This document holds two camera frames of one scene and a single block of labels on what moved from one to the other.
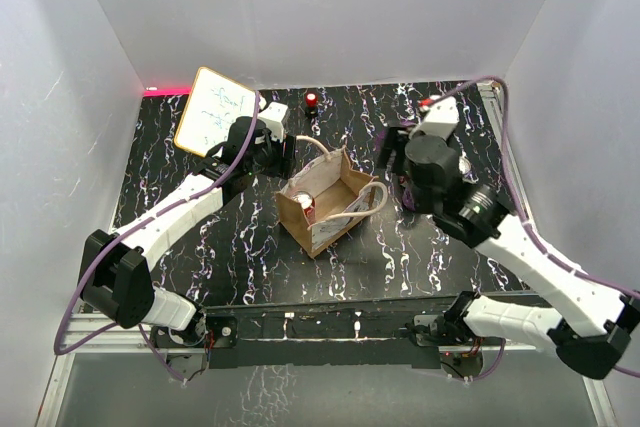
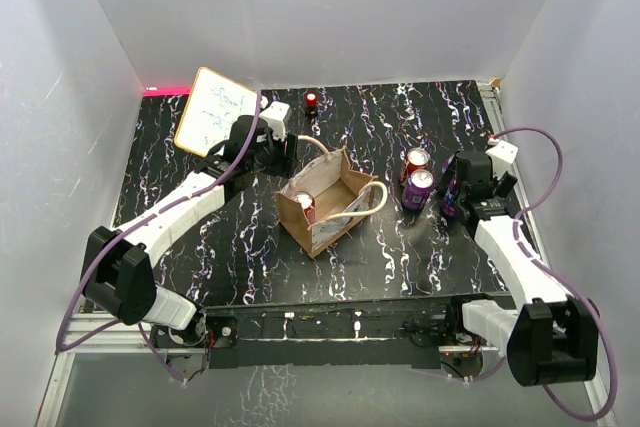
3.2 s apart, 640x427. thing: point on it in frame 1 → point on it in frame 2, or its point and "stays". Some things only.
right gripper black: (395, 141) → (505, 185)
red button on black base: (311, 101) stays
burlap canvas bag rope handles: (328, 201) stays
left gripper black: (284, 156) stays
